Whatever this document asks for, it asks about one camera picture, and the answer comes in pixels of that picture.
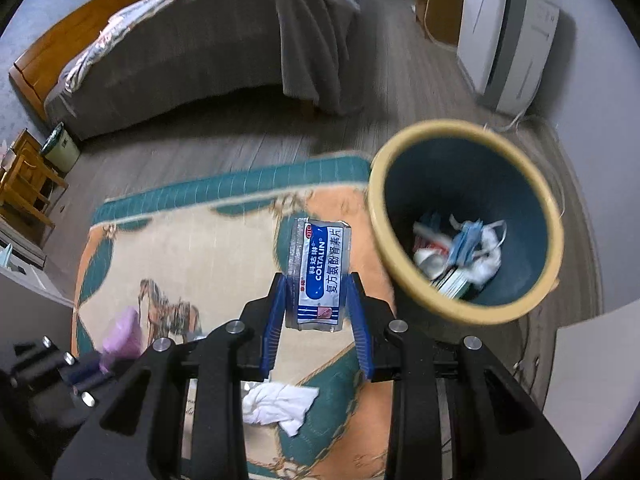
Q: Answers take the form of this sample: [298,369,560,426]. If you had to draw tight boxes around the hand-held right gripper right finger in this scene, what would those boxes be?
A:
[345,270,582,480]

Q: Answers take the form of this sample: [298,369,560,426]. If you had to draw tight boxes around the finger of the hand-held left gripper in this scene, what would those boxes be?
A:
[11,336,81,386]
[62,360,103,407]

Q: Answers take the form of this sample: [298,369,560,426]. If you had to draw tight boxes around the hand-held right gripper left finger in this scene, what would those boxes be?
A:
[52,272,291,480]

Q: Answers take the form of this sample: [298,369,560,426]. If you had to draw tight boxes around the pink wrapper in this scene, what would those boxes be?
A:
[100,306,143,373]

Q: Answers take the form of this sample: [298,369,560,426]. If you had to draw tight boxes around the silver blue medicine sachet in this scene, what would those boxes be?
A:
[286,217,353,333]

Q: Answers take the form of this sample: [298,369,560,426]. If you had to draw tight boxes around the beige bin with blue inside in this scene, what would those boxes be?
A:
[367,119,566,325]

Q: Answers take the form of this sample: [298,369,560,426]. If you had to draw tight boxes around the white cabinet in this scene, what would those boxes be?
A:
[0,245,77,343]

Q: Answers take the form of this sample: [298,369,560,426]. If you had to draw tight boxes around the white crumpled tissue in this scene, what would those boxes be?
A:
[242,382,321,436]
[470,220,508,287]

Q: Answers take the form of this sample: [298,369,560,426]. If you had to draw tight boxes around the white red tube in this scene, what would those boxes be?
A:
[412,246,451,277]

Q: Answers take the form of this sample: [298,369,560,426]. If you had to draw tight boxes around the pale green packet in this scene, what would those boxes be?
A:
[434,269,474,302]

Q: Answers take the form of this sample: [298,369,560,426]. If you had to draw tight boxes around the patterned teal orange rug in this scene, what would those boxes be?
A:
[72,152,401,480]

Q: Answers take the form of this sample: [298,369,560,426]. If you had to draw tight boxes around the blue face mask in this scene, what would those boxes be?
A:
[446,220,488,267]

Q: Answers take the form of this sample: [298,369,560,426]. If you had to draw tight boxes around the wooden chair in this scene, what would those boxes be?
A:
[0,129,69,249]

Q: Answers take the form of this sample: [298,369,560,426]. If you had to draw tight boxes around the small white bucket green lid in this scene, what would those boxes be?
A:
[41,121,82,172]

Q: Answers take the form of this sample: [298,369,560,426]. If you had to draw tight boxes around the white table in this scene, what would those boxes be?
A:
[542,299,640,461]

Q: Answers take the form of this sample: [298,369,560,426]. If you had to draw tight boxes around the bed with grey blanket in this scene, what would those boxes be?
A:
[44,0,368,141]

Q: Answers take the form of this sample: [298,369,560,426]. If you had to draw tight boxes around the wooden headboard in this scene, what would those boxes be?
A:
[9,0,153,123]

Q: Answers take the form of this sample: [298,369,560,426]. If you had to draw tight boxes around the white air purifier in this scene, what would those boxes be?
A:
[456,0,562,115]

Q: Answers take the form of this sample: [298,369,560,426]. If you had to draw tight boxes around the wooden cabinet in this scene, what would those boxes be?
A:
[412,0,468,48]

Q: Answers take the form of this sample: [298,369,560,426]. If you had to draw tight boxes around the white power strip cable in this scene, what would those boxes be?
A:
[482,110,571,221]

